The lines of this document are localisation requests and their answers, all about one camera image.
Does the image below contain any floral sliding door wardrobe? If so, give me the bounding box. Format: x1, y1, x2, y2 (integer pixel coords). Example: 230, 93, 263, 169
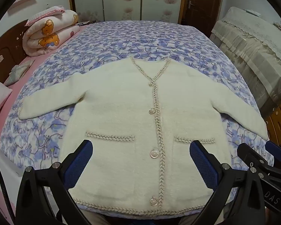
69, 0, 190, 25

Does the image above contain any beige lace-covered furniture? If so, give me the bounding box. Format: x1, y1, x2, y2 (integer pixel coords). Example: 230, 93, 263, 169
209, 7, 281, 113

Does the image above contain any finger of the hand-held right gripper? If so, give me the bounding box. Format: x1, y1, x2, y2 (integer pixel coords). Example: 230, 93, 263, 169
237, 143, 272, 176
265, 141, 281, 167

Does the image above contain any brown wooden headboard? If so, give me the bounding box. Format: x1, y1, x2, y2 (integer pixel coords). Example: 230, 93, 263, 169
0, 20, 30, 85

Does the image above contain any brown wooden door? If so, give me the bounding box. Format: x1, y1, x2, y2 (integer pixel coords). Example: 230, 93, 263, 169
181, 0, 225, 39

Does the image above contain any blue cat print blanket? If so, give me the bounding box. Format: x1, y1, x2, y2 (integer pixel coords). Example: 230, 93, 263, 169
0, 20, 275, 218

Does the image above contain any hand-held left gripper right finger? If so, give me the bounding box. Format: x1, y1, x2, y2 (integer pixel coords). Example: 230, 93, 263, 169
189, 140, 267, 225

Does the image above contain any grey crumpled cloth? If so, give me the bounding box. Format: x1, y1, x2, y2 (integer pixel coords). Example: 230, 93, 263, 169
8, 58, 35, 85

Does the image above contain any white knit cardigan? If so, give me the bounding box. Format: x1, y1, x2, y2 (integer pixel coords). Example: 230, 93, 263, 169
18, 57, 269, 216

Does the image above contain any pink printed pillow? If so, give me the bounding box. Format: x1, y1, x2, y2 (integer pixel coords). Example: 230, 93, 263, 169
0, 80, 13, 122

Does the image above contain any pink lace-trimmed pillow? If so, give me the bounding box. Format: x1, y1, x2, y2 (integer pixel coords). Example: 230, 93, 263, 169
25, 5, 66, 26

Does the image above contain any black cable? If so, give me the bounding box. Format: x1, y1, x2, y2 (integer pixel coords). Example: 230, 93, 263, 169
0, 152, 16, 221

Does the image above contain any rolled pink bear print quilt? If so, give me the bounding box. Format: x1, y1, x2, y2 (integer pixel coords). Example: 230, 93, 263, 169
23, 10, 80, 57

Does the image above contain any wooden drawer cabinet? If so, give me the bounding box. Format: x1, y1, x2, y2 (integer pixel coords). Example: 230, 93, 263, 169
263, 94, 281, 150

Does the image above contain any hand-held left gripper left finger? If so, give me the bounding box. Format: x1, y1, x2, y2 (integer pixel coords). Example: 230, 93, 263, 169
15, 140, 93, 225

